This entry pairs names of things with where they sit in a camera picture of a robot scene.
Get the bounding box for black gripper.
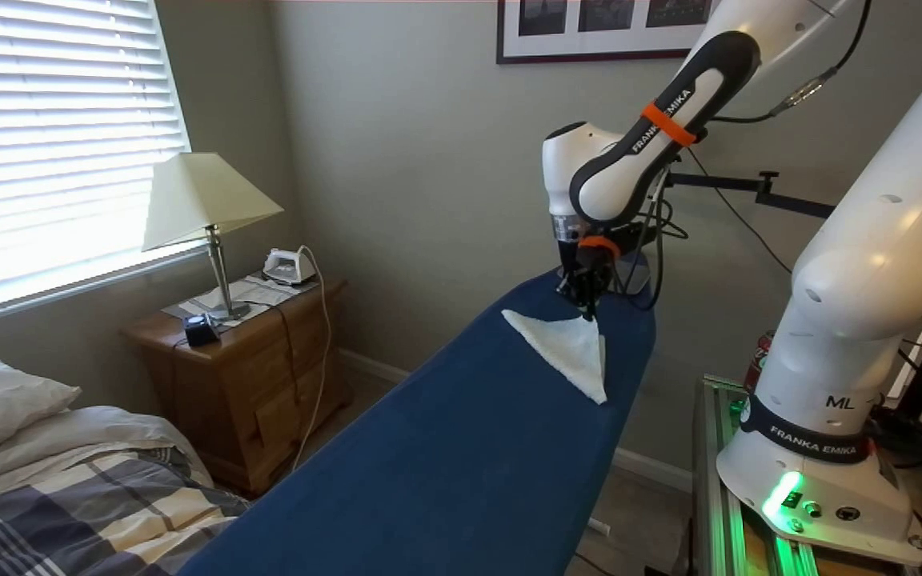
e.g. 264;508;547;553
554;234;623;324

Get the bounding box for white terry towel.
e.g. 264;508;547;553
500;303;611;409

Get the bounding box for blue ironing board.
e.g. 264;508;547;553
175;266;659;576

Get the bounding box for small white device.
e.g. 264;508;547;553
258;243;319;293

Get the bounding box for papers on nightstand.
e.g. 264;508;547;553
165;272;317;329

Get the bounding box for wooden nightstand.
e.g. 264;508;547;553
121;272;357;500

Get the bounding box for small black alarm clock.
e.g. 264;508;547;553
183;310;224;354

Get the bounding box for table lamp with cream shade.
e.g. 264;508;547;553
139;152;288;324

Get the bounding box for white bed sheet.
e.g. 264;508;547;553
0;405;218;506

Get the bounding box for white window blinds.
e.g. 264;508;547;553
0;0;194;327

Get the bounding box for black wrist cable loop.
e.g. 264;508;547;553
606;188;693;317

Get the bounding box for orange cable strap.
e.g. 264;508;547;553
638;100;702;152

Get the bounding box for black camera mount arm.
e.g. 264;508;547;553
659;166;838;226

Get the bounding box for green lit metal mount table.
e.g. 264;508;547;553
689;372;922;576

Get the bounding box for framed wall picture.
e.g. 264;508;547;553
492;0;725;64

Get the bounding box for white power cord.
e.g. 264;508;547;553
285;247;341;474

